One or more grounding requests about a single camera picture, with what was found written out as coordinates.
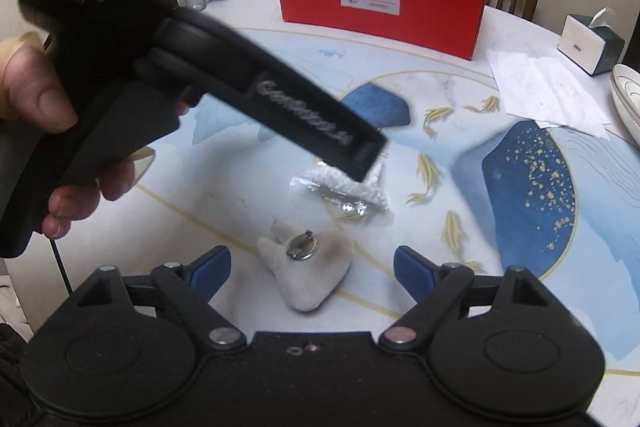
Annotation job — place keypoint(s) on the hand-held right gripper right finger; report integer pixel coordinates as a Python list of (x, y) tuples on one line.
[(411, 269)]

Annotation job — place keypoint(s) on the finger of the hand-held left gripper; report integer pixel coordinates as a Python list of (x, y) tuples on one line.
[(365, 154)]

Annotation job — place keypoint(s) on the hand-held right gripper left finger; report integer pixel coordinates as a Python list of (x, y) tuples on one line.
[(212, 269)]

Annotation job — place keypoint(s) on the clear plastic bag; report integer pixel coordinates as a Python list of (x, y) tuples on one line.
[(345, 194)]

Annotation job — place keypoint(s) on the white plush toy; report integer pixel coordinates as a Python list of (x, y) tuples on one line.
[(310, 277)]

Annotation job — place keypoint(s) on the person's left hand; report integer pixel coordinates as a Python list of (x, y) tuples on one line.
[(37, 87)]

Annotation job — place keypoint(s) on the white paper napkin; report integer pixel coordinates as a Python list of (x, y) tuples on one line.
[(575, 102), (520, 82)]

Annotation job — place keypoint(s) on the green white tissue box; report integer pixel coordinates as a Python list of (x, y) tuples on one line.
[(582, 44)]

